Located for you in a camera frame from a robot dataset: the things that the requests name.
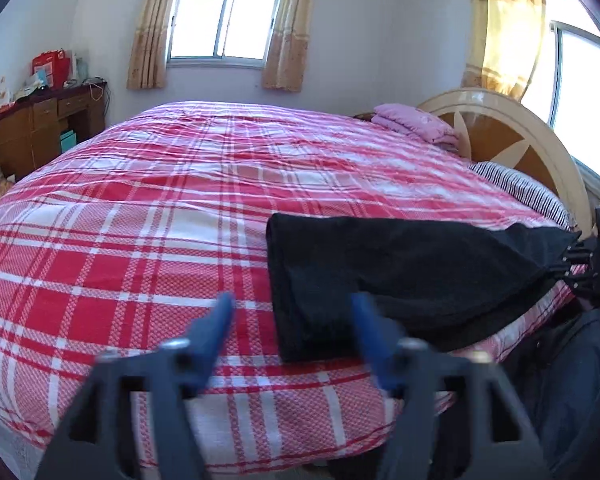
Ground black pants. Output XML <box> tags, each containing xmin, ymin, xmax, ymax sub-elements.
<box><xmin>265</xmin><ymin>214</ymin><xmax>579</xmax><ymax>363</ymax></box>

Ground dark blue jacket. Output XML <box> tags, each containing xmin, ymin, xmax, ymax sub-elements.
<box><xmin>502</xmin><ymin>300</ymin><xmax>600</xmax><ymax>479</ymax></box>

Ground striped pillow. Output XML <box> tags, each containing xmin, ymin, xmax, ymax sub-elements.
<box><xmin>469</xmin><ymin>162</ymin><xmax>578</xmax><ymax>231</ymax></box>

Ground red plaid bed cover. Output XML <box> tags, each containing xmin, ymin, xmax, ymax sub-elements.
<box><xmin>0</xmin><ymin>100</ymin><xmax>581</xmax><ymax>476</ymax></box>

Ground wooden round headboard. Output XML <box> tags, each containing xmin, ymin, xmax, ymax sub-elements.
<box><xmin>418</xmin><ymin>88</ymin><xmax>594</xmax><ymax>236</ymax></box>

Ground side window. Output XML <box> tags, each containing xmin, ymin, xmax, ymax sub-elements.
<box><xmin>522</xmin><ymin>0</ymin><xmax>600</xmax><ymax>183</ymax></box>

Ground pink folded blanket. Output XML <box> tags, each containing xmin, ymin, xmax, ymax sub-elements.
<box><xmin>372</xmin><ymin>103</ymin><xmax>460</xmax><ymax>152</ymax></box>

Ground left beige curtain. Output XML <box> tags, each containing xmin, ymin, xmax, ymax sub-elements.
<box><xmin>126</xmin><ymin>0</ymin><xmax>174</xmax><ymax>90</ymax></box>

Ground beige curtain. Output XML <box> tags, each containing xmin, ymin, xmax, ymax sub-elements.
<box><xmin>261</xmin><ymin>0</ymin><xmax>312</xmax><ymax>93</ymax></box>
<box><xmin>126</xmin><ymin>0</ymin><xmax>174</xmax><ymax>90</ymax></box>

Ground brown wooden desk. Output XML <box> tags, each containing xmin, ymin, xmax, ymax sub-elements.
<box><xmin>0</xmin><ymin>79</ymin><xmax>109</xmax><ymax>180</ymax></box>

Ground right beige curtain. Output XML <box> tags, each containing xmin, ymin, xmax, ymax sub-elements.
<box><xmin>261</xmin><ymin>0</ymin><xmax>312</xmax><ymax>93</ymax></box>

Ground yellow side curtain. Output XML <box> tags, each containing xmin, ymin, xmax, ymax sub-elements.
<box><xmin>462</xmin><ymin>0</ymin><xmax>547</xmax><ymax>101</ymax></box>

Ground red gift bag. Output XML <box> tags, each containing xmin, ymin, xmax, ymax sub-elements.
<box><xmin>31</xmin><ymin>49</ymin><xmax>71</xmax><ymax>90</ymax></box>

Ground far window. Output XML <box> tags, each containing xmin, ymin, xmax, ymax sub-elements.
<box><xmin>168</xmin><ymin>0</ymin><xmax>280</xmax><ymax>68</ymax></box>

